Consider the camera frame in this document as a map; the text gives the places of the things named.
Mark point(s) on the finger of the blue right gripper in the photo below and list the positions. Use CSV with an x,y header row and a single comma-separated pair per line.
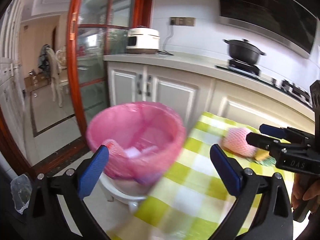
x,y
269,144
272,131

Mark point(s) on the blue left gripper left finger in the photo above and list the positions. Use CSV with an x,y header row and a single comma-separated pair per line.
x,y
90,170

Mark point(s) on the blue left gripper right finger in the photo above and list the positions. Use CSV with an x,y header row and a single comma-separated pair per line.
x,y
228,169

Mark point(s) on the yellow sponge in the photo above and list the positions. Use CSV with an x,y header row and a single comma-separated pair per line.
x,y
261,155

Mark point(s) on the pink foam net fruit back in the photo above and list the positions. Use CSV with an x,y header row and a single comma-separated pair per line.
x,y
235,141

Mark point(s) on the pink foam net fruit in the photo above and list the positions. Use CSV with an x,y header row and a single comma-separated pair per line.
x,y
119,166
235,141

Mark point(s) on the pink foam net fruit front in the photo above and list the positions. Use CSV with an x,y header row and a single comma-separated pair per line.
x,y
119,166

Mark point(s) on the tall white foam block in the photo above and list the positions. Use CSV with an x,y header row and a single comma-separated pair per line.
x,y
149,150

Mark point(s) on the pink trash bag bin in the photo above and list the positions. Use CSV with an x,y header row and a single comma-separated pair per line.
x,y
140,125

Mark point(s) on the white lower kitchen cabinets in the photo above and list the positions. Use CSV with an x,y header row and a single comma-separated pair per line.
x,y
191,87

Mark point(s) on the person's right hand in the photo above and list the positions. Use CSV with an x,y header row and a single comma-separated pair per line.
x,y
298,194

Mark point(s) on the green checkered tablecloth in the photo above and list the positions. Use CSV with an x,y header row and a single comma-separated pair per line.
x,y
190,200

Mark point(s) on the white stool under bin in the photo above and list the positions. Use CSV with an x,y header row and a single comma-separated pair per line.
x,y
127,192

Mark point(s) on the black gas stove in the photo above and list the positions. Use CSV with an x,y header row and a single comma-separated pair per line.
x,y
254,73

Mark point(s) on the clear plastic scrap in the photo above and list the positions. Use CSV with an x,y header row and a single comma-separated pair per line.
x,y
21,189

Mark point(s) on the black cooking pot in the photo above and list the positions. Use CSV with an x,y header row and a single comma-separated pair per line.
x,y
243,51

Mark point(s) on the white wardrobe cabinets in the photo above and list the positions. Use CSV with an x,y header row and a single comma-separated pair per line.
x,y
12,100

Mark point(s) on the white dining chair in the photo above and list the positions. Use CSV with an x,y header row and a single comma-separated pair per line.
x,y
58,76

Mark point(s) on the black range hood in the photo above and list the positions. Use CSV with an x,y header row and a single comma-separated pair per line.
x,y
291,23

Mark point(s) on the white rice cooker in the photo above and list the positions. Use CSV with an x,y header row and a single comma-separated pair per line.
x,y
142,40

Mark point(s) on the red wooden glass door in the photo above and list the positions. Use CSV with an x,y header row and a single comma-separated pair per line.
x,y
81,33

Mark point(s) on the wall power socket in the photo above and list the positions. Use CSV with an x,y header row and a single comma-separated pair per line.
x,y
182,21

